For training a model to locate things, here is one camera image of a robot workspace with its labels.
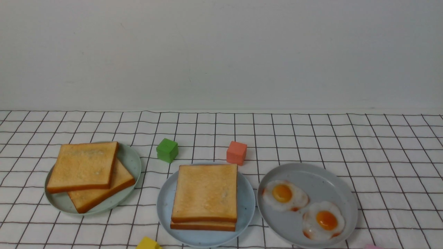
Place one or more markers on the orange foam cube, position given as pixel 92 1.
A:
pixel 236 153

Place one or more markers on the green foam cube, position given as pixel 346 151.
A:
pixel 167 150

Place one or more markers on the toast slice green plate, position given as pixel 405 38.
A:
pixel 206 193
pixel 85 200
pixel 82 167

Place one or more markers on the fried egg underneath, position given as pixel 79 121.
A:
pixel 282 195

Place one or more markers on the grey plate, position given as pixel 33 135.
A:
pixel 320 185

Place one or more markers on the light blue plate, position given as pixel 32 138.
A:
pixel 206 239

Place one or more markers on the light green plate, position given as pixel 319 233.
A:
pixel 132 162

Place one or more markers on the yellow foam cube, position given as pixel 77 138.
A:
pixel 147 243

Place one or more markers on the fried egg front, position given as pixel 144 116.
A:
pixel 322 221

